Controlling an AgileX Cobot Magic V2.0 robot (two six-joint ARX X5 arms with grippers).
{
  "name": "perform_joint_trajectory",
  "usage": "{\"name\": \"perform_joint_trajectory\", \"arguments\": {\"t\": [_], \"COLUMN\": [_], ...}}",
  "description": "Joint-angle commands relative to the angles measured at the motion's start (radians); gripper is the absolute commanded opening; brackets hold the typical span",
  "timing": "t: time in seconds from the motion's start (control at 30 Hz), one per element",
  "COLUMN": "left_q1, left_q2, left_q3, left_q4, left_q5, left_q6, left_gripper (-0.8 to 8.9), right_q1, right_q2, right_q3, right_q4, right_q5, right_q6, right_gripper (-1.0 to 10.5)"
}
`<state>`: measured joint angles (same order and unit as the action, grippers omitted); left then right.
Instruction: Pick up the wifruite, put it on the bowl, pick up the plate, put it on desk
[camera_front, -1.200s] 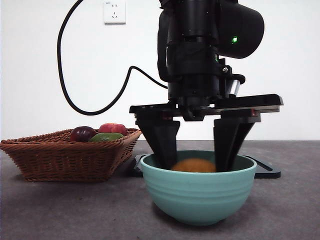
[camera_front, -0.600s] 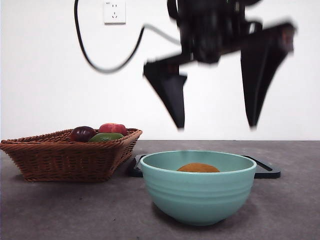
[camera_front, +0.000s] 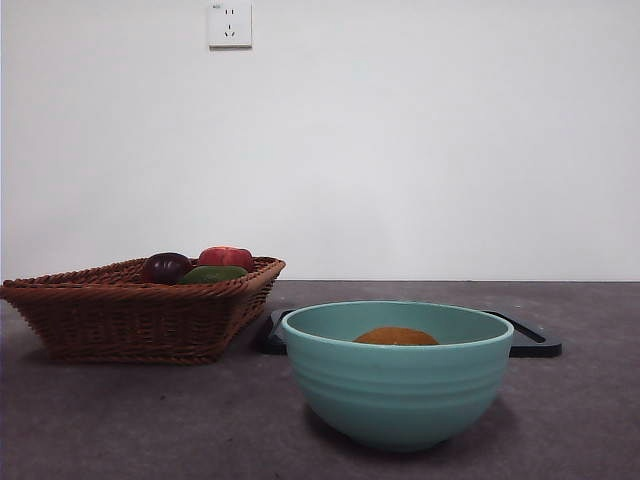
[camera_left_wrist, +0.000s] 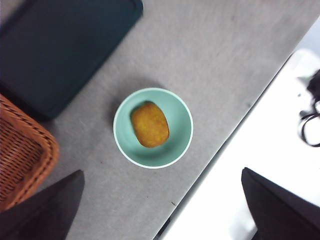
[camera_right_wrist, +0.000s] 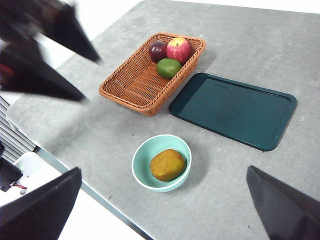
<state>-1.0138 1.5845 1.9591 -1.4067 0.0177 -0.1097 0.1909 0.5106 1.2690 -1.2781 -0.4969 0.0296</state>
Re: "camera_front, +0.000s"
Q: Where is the red apple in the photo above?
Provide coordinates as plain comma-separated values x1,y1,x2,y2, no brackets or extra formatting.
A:
196,244,255,274

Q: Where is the green avocado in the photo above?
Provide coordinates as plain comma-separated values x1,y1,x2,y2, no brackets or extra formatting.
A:
177,264,250,286

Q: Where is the dark purple fruit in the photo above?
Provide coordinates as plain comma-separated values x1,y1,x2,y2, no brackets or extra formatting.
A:
141,251,192,285

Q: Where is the brown wicker basket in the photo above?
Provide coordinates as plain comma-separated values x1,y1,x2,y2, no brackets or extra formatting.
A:
0,255,286,366

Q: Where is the teal ceramic bowl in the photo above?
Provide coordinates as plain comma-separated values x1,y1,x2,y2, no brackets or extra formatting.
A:
279,299,515,454

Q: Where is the white wall socket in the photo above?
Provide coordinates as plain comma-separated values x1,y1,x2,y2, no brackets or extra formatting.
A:
207,2,253,50

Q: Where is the dark rectangular tray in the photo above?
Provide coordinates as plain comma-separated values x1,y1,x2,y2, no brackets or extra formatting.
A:
256,308,562,359

